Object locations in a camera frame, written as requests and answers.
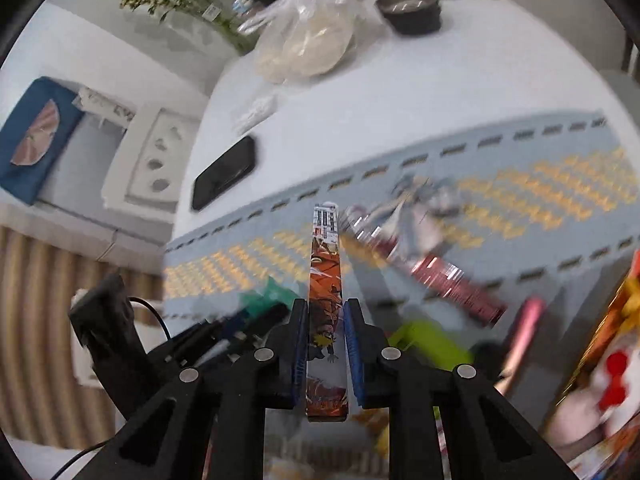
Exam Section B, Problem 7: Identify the black phone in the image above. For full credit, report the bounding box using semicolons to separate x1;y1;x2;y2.
191;136;257;211

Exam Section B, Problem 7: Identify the gold woven tray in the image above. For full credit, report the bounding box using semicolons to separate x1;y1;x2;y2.
545;250;640;480

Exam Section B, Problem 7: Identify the black bowl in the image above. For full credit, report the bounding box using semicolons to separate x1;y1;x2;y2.
375;0;443;36

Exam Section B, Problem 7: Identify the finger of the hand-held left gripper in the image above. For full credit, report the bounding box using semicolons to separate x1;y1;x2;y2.
172;305;291;367

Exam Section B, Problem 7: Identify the black cable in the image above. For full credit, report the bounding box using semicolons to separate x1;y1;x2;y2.
50;297;172;480

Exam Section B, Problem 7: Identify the grey fabric bow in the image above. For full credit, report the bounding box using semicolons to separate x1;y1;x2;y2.
390;175;467;256

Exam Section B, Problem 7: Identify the green handheld game toy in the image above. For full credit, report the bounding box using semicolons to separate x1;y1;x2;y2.
387;320;473;377

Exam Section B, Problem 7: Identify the long orange card pack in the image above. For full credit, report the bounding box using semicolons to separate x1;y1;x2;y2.
306;201;348;423

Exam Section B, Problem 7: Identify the white rack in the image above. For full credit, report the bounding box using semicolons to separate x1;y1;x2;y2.
75;85;136;124

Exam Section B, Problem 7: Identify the white chair with paw cutouts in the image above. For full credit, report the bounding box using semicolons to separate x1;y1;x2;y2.
102;105;201;211

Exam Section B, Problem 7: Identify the pink gold toy microphone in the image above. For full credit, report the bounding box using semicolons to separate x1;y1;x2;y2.
495;297;546;396

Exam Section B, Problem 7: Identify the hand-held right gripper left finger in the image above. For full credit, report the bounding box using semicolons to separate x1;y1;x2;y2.
102;299;311;480

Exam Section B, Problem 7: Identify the blue tissue box cover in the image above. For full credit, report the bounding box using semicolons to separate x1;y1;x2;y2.
0;76;85;206

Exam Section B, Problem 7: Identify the plastic bag of buns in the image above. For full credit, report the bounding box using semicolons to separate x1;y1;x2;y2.
240;0;356;83

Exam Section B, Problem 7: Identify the white desktop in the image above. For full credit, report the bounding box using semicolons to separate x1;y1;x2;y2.
172;0;640;251

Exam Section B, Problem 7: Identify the black toy figure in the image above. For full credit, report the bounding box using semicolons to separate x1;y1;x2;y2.
472;342;507;377

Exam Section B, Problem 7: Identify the blue-grey patterned table mat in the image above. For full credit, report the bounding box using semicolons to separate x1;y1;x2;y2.
162;107;640;480

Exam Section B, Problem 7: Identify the white cat plush red bow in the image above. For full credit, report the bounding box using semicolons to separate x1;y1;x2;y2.
550;340;640;453

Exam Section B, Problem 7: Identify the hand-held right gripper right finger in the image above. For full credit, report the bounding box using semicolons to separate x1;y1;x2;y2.
344;299;576;480

